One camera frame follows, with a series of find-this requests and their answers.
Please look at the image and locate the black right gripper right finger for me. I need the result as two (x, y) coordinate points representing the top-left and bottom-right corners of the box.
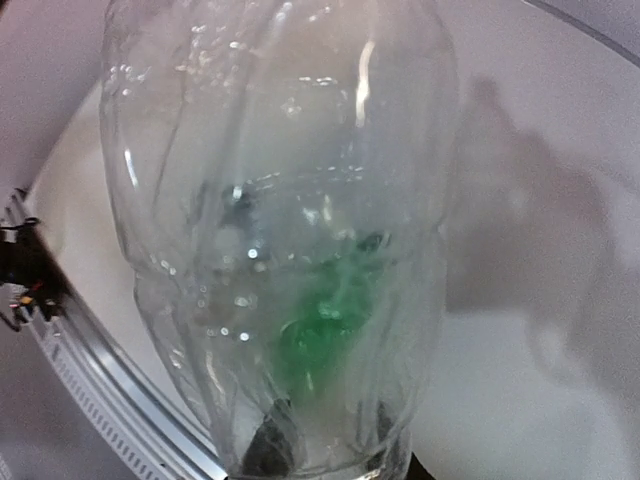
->
(364, 400), (412, 475)

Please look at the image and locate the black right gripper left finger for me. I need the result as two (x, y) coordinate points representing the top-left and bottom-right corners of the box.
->
(240, 398), (300, 475)

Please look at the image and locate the green plastic bottle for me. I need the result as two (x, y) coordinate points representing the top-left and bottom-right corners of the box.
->
(272, 231), (391, 403)

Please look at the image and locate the clear plastic bottle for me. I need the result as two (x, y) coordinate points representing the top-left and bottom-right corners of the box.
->
(100, 1), (458, 479)

